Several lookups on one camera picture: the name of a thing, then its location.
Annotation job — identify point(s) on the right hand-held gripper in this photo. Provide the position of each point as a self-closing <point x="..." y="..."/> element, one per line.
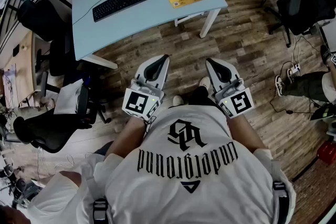
<point x="240" y="102"/>

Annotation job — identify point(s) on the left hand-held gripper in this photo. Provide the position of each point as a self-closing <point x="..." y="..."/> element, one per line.
<point x="136" y="102"/>

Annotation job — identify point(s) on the person's right forearm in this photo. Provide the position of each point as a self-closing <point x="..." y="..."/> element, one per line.
<point x="246" y="133"/>

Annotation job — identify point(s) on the person's left forearm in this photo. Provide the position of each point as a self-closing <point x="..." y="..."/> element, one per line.
<point x="128" y="136"/>

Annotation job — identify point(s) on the person's white shoe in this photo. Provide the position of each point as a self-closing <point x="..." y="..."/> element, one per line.
<point x="177" y="100"/>
<point x="204" y="81"/>

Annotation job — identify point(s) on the person's black trousers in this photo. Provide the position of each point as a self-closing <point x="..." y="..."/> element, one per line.
<point x="199" y="95"/>

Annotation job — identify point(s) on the white table leg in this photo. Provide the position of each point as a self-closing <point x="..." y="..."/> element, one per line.
<point x="101" y="61"/>
<point x="210" y="22"/>

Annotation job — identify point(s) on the white power strip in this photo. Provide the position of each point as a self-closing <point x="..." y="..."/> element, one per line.
<point x="294" y="69"/>

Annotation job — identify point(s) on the black keyboard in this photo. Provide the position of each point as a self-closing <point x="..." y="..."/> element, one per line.
<point x="120" y="4"/>

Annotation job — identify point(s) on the white paper sheet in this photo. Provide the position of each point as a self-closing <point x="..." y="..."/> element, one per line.
<point x="68" y="98"/>

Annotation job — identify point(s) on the person's white printed T-shirt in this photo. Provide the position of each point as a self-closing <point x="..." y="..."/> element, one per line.
<point x="189" y="178"/>

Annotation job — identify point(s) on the black office chair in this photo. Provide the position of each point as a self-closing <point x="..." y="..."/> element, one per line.
<point x="55" y="128"/>
<point x="309" y="8"/>
<point x="44" y="23"/>

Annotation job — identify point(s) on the wooden desk with papers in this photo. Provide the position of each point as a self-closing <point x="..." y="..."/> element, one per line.
<point x="21" y="70"/>

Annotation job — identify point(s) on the red box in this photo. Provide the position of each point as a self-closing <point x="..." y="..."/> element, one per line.
<point x="327" y="152"/>

